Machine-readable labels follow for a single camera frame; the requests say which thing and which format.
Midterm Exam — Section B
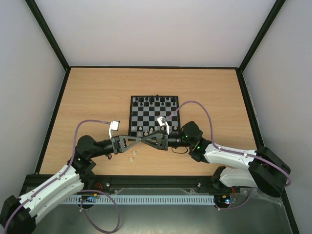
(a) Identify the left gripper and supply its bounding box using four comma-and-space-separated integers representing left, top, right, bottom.
90, 134, 140, 157

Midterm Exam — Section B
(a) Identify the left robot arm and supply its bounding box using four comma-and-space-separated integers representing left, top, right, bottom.
0, 135, 140, 234

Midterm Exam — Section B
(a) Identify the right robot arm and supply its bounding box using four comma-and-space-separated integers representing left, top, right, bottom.
141, 121, 291, 197

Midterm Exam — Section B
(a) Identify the black and silver chessboard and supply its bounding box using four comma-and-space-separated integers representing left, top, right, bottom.
128, 95, 179, 137

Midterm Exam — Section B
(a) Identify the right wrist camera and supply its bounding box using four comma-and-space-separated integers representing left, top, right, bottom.
157, 116, 170, 135

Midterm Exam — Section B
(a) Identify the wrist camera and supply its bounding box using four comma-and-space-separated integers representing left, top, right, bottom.
157, 116, 170, 135
109, 120, 120, 138

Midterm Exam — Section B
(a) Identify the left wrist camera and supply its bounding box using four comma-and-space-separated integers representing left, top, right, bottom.
109, 120, 120, 138

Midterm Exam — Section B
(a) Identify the black aluminium frame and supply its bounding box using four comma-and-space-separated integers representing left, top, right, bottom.
4, 0, 302, 234

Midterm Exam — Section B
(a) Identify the grey slotted cable duct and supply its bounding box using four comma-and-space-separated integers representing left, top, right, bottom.
63, 195, 215, 205

